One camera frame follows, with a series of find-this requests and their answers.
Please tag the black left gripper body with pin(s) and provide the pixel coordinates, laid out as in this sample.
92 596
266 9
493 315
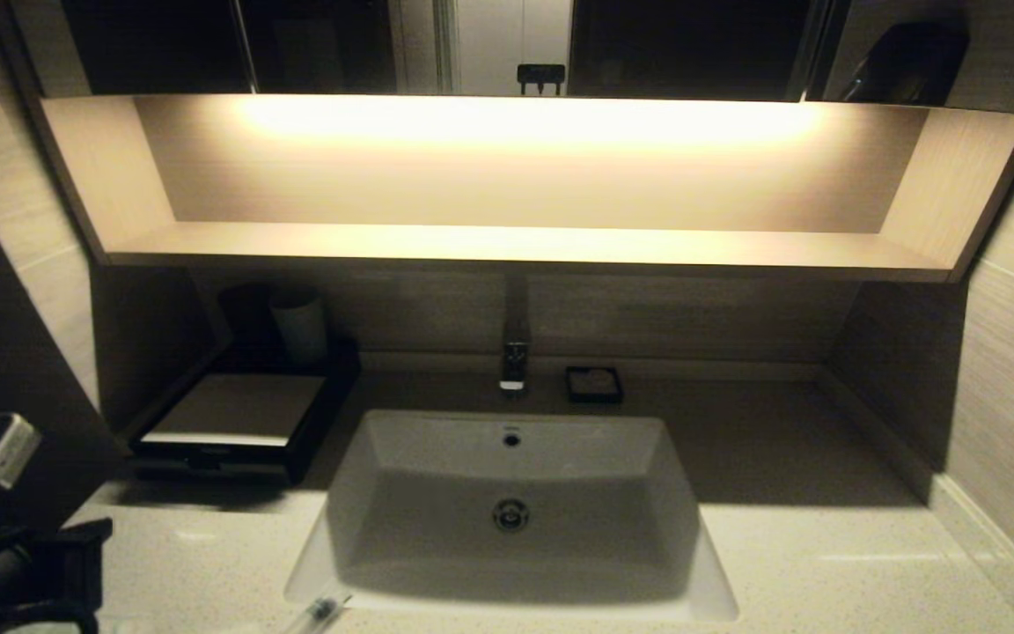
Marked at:
71 563

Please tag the clear toothbrush packet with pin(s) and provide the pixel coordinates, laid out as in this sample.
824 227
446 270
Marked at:
318 610

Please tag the black cup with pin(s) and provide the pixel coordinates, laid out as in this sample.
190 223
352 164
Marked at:
243 317

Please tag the white cup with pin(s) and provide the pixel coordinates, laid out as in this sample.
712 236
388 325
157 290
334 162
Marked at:
300 330

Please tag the white ceramic sink basin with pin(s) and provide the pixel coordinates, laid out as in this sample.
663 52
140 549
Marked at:
437 528

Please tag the chrome sink drain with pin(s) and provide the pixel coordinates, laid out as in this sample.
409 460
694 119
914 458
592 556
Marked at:
511 515

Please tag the chrome faucet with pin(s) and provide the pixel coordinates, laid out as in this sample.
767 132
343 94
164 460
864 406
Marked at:
514 361

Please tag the black soap dish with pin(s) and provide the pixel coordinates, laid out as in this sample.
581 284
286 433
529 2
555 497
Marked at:
570 396

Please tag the mirror cabinet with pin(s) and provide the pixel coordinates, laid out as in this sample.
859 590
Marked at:
692 44

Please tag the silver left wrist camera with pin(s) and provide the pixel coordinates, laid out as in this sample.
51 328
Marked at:
10 449

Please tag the wooden wall niche shelf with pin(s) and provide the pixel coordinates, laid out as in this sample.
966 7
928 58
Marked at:
507 242

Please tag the small black bracket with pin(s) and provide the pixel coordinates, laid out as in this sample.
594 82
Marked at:
540 72

